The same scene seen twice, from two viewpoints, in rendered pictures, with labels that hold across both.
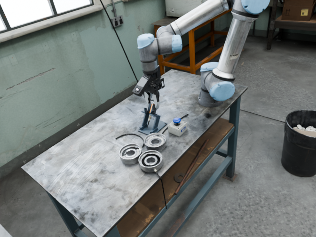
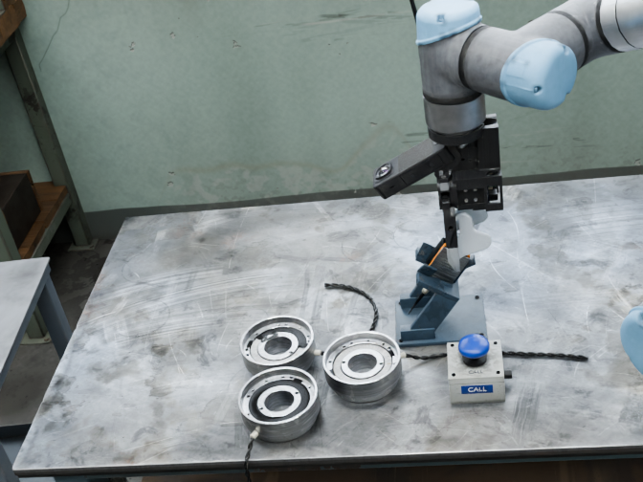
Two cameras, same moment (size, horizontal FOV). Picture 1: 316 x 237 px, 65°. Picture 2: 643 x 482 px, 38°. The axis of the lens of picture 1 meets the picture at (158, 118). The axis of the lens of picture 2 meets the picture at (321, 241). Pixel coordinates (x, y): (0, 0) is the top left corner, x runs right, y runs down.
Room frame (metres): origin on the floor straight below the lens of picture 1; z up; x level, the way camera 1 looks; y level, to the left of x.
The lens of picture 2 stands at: (0.35, -0.75, 1.69)
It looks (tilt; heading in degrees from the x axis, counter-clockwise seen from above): 34 degrees down; 56
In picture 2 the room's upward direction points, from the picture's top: 11 degrees counter-clockwise
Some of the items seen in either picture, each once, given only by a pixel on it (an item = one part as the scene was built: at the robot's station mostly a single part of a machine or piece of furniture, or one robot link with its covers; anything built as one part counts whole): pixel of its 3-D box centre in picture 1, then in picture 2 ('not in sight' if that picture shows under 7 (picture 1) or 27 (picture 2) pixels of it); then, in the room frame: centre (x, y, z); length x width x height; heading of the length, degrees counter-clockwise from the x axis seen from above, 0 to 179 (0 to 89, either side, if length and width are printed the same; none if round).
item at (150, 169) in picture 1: (151, 161); (279, 405); (0.78, 0.06, 0.82); 0.10 x 0.10 x 0.04
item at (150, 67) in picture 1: (148, 64); (454, 106); (1.09, 0.01, 1.14); 0.08 x 0.08 x 0.05
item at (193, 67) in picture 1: (203, 38); not in sight; (3.53, -0.82, 0.39); 1.50 x 0.62 x 0.78; 136
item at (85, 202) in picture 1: (149, 122); (460, 303); (1.11, 0.05, 0.79); 1.20 x 0.60 x 0.02; 136
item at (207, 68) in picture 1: (211, 75); not in sight; (1.23, -0.33, 0.97); 0.13 x 0.12 x 0.14; 2
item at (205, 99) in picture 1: (211, 93); not in sight; (1.23, -0.33, 0.85); 0.15 x 0.15 x 0.10
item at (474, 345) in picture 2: (177, 122); (475, 356); (0.99, -0.09, 0.85); 0.04 x 0.04 x 0.05
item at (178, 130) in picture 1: (178, 126); (479, 370); (1.00, -0.10, 0.82); 0.08 x 0.07 x 0.05; 136
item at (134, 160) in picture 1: (130, 154); (278, 350); (0.85, 0.15, 0.82); 0.10 x 0.10 x 0.04
